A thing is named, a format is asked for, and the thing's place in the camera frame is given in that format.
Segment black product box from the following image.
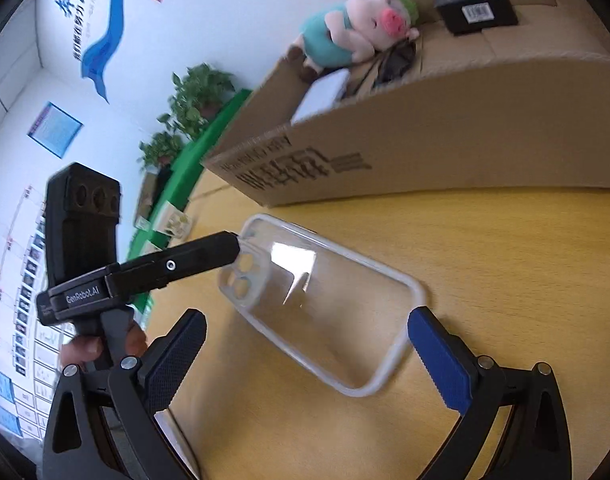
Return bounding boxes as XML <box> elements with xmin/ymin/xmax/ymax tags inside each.
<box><xmin>434</xmin><ymin>0</ymin><xmax>518</xmax><ymax>36</ymax></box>

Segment pig plush teal shirt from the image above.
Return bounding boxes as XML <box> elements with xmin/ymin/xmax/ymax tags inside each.
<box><xmin>286</xmin><ymin>0</ymin><xmax>420</xmax><ymax>81</ymax></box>

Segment green tablecloth side table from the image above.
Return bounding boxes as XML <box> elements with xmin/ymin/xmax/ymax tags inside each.
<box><xmin>126</xmin><ymin>88</ymin><xmax>254</xmax><ymax>311</ymax></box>

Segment potted green plant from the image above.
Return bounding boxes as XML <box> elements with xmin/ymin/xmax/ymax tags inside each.
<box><xmin>157</xmin><ymin>63</ymin><xmax>235</xmax><ymax>140</ymax></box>

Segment paper cup far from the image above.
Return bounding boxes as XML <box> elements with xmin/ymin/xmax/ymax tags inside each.
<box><xmin>152</xmin><ymin>200</ymin><xmax>193</xmax><ymax>240</ymax></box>

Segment clear phone case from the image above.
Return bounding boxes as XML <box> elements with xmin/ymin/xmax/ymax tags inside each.
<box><xmin>218</xmin><ymin>214</ymin><xmax>428</xmax><ymax>398</ymax></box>

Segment person's left hand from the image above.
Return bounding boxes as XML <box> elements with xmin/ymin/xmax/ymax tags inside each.
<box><xmin>58</xmin><ymin>320</ymin><xmax>149</xmax><ymax>369</ymax></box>

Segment blue framed wall poster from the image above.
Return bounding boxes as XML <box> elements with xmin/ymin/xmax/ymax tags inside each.
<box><xmin>28</xmin><ymin>102</ymin><xmax>82</xmax><ymax>159</ymax></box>

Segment white plastic device box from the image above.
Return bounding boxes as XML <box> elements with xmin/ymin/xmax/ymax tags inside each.
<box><xmin>291</xmin><ymin>68</ymin><xmax>350</xmax><ymax>125</ymax></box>

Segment brown cardboard box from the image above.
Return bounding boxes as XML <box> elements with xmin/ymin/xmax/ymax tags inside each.
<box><xmin>204</xmin><ymin>0</ymin><xmax>610</xmax><ymax>207</ymax></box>

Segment black sunglasses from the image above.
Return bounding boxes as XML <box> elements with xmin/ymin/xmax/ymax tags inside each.
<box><xmin>343</xmin><ymin>40</ymin><xmax>416</xmax><ymax>99</ymax></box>

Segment small potted plant left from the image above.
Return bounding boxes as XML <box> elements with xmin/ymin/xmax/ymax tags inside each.
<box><xmin>138</xmin><ymin>131</ymin><xmax>186</xmax><ymax>171</ymax></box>

